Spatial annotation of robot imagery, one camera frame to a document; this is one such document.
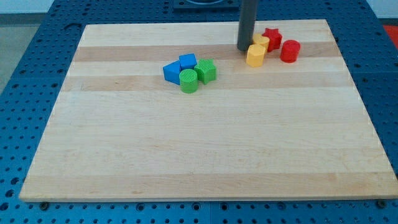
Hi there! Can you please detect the yellow block rear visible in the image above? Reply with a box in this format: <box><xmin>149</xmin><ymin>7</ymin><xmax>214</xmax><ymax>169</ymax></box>
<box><xmin>252</xmin><ymin>33</ymin><xmax>270</xmax><ymax>50</ymax></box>

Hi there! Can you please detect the yellow hexagon block front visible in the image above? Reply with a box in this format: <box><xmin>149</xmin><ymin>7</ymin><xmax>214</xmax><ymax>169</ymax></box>
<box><xmin>246</xmin><ymin>44</ymin><xmax>267</xmax><ymax>67</ymax></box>

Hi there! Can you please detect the blue cube block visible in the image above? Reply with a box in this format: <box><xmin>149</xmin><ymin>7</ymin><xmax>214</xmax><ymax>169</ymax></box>
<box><xmin>179</xmin><ymin>54</ymin><xmax>197</xmax><ymax>70</ymax></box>

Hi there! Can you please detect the red star block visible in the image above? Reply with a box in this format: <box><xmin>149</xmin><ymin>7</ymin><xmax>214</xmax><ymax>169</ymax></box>
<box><xmin>262</xmin><ymin>28</ymin><xmax>282</xmax><ymax>52</ymax></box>

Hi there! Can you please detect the green cylinder block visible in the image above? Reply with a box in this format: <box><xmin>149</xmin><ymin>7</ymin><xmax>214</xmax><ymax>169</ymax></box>
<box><xmin>179</xmin><ymin>69</ymin><xmax>198</xmax><ymax>93</ymax></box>

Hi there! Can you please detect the blue triangle block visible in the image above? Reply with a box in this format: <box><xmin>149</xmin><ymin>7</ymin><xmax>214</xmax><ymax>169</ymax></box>
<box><xmin>163</xmin><ymin>60</ymin><xmax>181</xmax><ymax>85</ymax></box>

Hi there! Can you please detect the red cylinder block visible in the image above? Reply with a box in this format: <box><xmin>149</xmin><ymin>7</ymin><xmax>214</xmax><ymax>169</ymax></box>
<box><xmin>280</xmin><ymin>40</ymin><xmax>301</xmax><ymax>63</ymax></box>

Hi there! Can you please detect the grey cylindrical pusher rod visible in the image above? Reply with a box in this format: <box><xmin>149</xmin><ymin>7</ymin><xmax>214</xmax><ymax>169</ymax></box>
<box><xmin>237</xmin><ymin>0</ymin><xmax>259</xmax><ymax>52</ymax></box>

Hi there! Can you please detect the green star block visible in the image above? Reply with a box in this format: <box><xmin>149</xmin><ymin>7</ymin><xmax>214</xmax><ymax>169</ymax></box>
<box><xmin>194</xmin><ymin>59</ymin><xmax>217</xmax><ymax>85</ymax></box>

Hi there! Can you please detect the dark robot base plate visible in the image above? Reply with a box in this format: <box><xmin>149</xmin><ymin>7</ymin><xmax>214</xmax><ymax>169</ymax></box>
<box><xmin>172</xmin><ymin>0</ymin><xmax>241</xmax><ymax>12</ymax></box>

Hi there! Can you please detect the wooden board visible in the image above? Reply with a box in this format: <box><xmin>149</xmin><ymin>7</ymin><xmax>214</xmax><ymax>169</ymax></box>
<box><xmin>19</xmin><ymin>19</ymin><xmax>397</xmax><ymax>202</ymax></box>

